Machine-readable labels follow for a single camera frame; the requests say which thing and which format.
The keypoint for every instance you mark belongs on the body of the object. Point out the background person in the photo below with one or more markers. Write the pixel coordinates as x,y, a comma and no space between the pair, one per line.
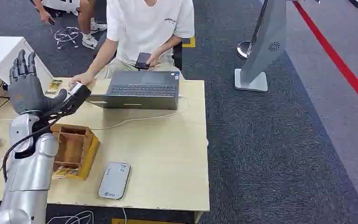
84,14

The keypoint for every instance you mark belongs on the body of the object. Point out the single printed card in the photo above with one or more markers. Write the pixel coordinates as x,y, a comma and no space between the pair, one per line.
54,86

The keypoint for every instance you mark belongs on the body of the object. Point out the wooden card box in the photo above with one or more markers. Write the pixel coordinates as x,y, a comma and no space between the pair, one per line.
74,148

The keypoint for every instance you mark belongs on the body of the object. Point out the red floor tape line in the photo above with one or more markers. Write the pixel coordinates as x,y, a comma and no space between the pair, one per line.
336,58

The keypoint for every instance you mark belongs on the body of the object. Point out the person's hand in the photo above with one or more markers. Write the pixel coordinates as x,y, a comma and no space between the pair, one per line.
83,79
154,58

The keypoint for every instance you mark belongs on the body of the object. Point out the chrome stanchion post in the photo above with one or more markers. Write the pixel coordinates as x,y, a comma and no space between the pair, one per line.
244,49

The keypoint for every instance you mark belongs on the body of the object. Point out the white sneaker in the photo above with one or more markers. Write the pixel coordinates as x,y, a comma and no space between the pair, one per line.
90,42
98,27

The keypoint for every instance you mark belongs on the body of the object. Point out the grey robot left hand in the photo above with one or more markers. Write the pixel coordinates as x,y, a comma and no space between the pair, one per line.
27,92

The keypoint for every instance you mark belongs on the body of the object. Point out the person's right hand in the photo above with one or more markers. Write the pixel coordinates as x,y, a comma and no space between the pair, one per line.
83,79

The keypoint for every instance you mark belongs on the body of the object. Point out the black chair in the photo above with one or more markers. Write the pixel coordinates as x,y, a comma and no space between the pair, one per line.
177,55

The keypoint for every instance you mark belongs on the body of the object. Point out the grey laptop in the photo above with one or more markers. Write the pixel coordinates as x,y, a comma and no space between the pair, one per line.
142,89

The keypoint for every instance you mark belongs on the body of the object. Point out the black smartphone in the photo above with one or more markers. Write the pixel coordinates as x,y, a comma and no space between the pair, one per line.
142,61

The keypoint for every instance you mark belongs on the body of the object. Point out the grey flat card reader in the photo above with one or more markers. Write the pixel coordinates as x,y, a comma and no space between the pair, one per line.
114,181

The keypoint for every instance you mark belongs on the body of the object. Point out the white side table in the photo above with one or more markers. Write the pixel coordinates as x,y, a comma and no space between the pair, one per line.
0,54

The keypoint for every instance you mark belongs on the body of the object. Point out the person's left hand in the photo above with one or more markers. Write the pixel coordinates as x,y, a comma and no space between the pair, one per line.
154,58

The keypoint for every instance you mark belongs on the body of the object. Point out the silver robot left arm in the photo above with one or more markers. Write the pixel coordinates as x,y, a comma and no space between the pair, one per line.
27,182

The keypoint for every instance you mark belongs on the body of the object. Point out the stack of cards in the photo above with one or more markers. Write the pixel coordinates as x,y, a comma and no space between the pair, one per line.
63,172

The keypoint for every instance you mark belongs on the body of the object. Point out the seated person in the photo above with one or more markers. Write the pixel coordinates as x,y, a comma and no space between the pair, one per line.
145,31

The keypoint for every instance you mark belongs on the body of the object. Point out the grey kiosk stand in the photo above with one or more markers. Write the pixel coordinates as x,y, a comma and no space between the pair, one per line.
265,46

